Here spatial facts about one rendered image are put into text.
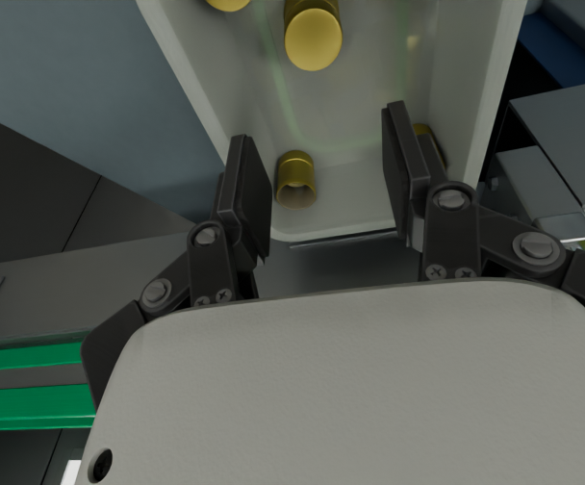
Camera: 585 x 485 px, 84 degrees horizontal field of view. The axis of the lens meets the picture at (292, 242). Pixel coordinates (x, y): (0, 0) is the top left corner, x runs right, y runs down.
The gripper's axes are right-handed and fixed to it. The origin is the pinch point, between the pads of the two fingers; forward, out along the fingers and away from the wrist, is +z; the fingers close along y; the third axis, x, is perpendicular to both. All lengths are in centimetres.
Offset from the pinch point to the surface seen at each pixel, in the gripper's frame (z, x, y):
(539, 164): 9.4, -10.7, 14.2
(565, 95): 16.3, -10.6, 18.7
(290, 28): 11.5, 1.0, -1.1
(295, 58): 11.5, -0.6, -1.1
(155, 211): 45, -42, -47
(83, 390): -1.2, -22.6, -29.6
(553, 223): 3.7, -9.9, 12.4
